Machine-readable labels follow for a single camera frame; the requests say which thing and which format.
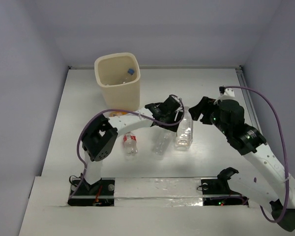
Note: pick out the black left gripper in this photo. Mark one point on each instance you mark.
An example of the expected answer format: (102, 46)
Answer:
(173, 118)

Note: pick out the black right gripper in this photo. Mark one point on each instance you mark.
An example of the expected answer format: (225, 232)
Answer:
(205, 105)

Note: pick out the slim clear white-cap bottle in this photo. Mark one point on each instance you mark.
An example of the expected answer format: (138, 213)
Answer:
(163, 140)

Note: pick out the large clear square bottle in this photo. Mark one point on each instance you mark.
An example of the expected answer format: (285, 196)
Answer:
(184, 134)

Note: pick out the tall blue cap bottle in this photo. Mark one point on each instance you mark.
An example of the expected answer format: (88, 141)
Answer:
(128, 76)

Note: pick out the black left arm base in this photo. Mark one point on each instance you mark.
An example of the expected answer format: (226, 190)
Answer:
(100, 194)

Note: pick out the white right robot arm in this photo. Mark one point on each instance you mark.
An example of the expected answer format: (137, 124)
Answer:
(280, 200)

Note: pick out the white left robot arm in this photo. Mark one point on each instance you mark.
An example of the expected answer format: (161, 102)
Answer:
(99, 135)

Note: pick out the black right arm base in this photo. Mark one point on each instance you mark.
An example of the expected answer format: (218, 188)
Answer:
(216, 191)

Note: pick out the cream plastic bin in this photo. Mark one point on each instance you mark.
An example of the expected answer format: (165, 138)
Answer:
(111, 69)

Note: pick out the red cap clear bottle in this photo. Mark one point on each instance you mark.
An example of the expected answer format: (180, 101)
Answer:
(130, 144)

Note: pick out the orange juice bottle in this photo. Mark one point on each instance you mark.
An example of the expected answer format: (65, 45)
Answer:
(117, 113)

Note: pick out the silver tape strip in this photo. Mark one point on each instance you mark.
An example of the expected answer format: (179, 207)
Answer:
(157, 192)

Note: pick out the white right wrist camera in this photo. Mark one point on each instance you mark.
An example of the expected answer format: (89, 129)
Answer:
(226, 93)

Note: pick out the aluminium side rail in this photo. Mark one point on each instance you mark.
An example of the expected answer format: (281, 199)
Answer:
(245, 92)

